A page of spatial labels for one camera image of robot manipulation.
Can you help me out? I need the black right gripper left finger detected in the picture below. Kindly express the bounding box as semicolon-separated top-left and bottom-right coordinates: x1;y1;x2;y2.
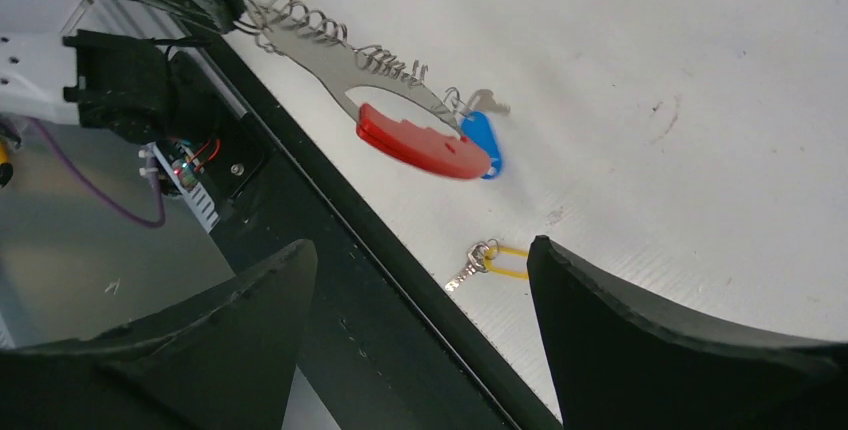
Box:
1;240;318;429

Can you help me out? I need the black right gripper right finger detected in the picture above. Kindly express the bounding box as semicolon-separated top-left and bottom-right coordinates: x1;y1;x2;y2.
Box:
527;236;847;429

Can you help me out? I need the key with yellow tag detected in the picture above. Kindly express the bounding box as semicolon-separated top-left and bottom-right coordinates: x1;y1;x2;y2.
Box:
442;239;529;293

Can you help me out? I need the key with blue tag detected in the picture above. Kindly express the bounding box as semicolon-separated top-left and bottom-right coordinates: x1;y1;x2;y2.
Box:
443;87;511;180

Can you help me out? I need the steel key holder red handle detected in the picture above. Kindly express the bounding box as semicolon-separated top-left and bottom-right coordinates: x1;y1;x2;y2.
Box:
244;0;491;180

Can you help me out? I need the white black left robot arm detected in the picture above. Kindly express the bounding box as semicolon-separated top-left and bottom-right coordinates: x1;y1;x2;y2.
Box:
1;30;223;144

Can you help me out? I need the left white cable duct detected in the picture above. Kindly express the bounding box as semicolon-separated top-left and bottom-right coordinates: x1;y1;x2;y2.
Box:
152;142;220;234

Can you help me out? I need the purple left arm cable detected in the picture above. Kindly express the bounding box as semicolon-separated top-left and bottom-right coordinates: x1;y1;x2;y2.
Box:
29;118;167;230

